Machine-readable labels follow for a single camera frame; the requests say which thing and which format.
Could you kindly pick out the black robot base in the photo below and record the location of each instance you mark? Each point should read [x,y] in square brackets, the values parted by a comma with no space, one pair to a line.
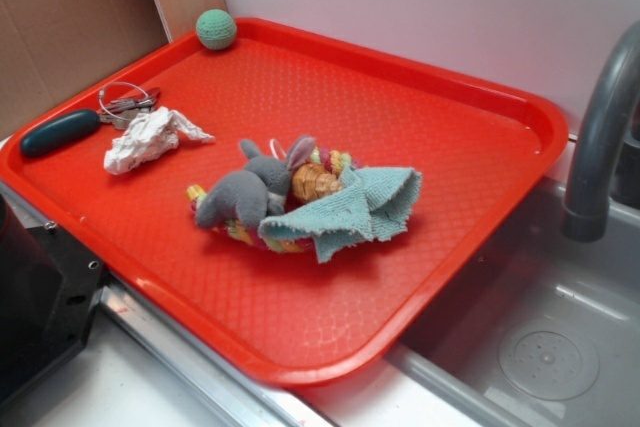
[50,286]

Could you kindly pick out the crumpled white paper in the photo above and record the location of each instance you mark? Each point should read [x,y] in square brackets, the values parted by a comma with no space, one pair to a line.
[148,137]

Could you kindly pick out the red plastic tray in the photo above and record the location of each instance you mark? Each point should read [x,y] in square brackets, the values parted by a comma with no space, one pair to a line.
[286,319]

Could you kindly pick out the light blue cloth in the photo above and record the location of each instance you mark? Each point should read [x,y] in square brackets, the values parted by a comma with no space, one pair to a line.
[374,205]

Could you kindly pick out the grey plush bunny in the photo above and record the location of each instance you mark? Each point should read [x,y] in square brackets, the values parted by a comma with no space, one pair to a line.
[256,191]

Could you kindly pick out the green ball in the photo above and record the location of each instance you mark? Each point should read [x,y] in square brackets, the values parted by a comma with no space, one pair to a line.
[216,29]

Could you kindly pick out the dark teal key fob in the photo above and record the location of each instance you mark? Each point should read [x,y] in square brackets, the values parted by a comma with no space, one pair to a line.
[59,132]

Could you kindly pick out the grey plastic sink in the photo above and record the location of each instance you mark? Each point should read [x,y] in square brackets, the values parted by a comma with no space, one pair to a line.
[536,329]

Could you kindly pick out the grey toy faucet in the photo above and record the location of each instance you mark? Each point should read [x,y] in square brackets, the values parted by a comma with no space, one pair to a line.
[605,163]

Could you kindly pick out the brown cardboard panel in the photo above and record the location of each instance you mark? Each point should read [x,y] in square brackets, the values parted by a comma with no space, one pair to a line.
[52,50]

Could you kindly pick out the silver keys on ring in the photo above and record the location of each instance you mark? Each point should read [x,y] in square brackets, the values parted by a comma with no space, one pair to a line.
[119,112]

